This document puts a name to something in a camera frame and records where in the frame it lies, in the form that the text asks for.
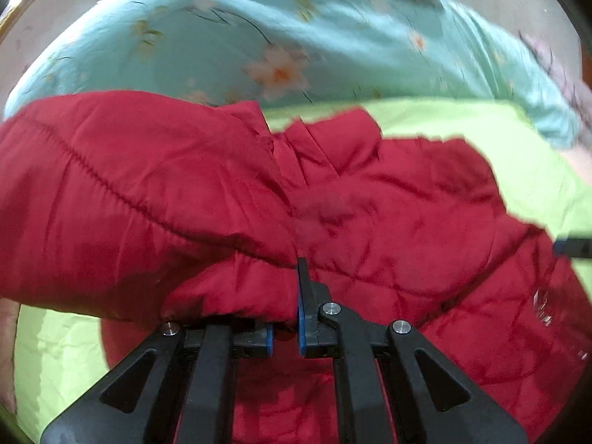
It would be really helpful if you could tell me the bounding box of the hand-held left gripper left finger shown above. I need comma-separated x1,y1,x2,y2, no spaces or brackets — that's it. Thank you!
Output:
41,319,276,444

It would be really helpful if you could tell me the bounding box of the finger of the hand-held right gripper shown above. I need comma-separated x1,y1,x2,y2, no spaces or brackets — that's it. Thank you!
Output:
554,235,592,260

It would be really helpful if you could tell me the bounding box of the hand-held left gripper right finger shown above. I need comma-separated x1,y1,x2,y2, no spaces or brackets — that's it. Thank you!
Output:
296,257,529,444

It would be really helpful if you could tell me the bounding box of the red quilted blanket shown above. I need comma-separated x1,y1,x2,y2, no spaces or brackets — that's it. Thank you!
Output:
0,93,592,444

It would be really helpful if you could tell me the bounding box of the pale pink bedsheet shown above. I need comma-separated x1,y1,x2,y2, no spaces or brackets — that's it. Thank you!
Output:
562,141,592,186

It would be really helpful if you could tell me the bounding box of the lime green bed blanket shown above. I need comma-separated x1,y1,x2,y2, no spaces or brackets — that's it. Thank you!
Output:
14,98,592,433

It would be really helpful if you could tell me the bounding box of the pink plaid pillow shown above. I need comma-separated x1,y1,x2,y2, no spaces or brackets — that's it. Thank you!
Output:
517,31,592,118

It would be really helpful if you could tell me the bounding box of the teal floral quilt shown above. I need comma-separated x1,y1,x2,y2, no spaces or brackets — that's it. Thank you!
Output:
4,0,581,149

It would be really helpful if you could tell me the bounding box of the gold picture frame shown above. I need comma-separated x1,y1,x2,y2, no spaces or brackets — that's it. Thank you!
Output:
0,0,65,40

